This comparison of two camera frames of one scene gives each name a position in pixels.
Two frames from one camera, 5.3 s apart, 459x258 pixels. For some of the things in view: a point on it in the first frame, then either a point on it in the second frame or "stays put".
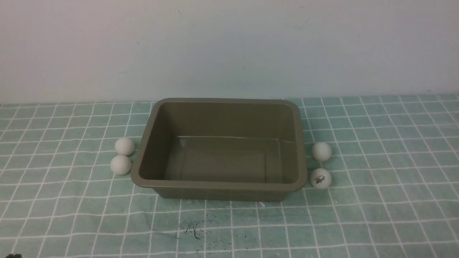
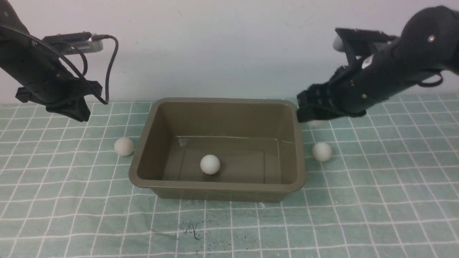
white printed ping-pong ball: (320, 178) → (317, 123)
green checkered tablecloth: (393, 192) stays put
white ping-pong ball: (321, 151) stays put
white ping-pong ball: (124, 146) stays put
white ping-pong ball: (121, 165) → (209, 164)
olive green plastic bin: (221, 149) stays put
